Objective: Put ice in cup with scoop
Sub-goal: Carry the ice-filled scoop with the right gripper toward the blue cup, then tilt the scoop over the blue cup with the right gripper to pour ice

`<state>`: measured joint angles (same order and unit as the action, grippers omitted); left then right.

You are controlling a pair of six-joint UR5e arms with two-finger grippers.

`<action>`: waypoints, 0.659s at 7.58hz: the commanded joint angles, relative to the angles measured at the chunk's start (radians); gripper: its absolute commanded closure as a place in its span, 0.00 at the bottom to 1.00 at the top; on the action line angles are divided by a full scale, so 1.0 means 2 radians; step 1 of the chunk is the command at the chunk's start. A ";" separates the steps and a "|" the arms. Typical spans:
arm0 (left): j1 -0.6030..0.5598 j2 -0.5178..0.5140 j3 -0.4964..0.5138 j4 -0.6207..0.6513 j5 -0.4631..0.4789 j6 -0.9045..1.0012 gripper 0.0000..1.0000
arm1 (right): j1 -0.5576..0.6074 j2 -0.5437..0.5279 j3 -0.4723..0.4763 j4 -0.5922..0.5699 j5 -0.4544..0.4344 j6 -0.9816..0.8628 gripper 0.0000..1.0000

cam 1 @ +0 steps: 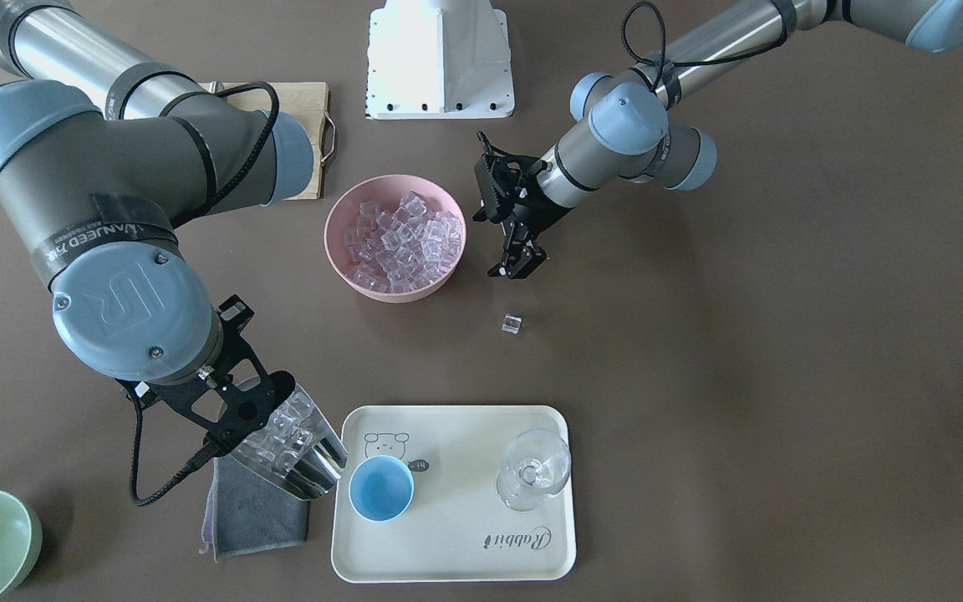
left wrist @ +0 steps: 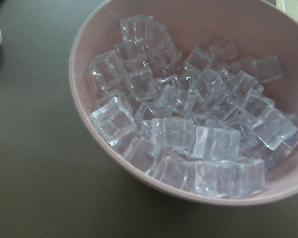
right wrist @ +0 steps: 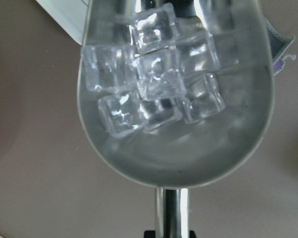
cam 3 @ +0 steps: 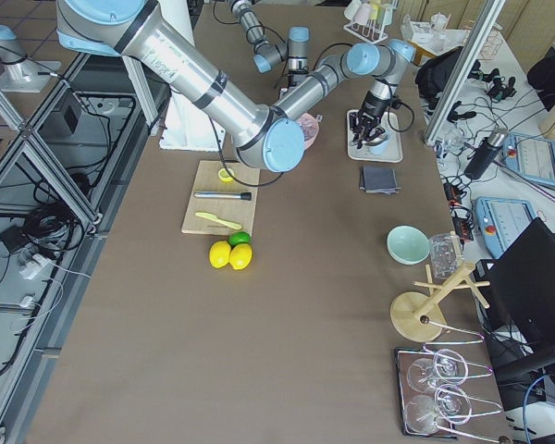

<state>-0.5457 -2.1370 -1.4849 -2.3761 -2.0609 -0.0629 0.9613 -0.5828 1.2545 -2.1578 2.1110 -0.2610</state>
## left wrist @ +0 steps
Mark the pink bowl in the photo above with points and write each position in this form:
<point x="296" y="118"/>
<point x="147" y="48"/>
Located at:
<point x="259" y="29"/>

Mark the pile of clear ice cubes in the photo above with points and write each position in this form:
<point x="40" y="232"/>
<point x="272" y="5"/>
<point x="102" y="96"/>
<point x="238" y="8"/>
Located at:
<point x="200" y="124"/>

